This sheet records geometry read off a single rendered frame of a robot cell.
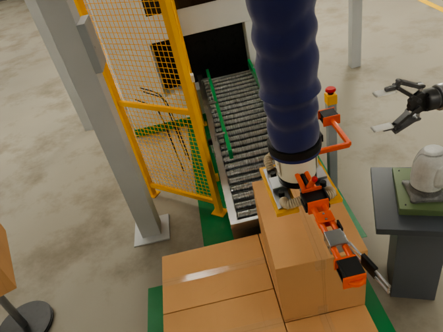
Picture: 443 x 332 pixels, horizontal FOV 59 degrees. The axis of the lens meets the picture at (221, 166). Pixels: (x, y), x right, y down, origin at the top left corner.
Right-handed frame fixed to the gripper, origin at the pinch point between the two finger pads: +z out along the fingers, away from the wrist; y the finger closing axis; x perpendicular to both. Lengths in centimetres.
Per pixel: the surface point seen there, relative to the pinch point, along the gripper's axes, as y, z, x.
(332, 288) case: 86, 18, -5
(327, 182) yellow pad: 45, 10, 21
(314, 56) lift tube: -16.3, 14.5, 17.9
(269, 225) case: 64, 39, 22
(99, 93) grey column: 25, 119, 130
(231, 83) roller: 104, 24, 264
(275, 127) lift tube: 10.0, 30.4, 20.5
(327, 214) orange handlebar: 33.1, 21.1, -8.8
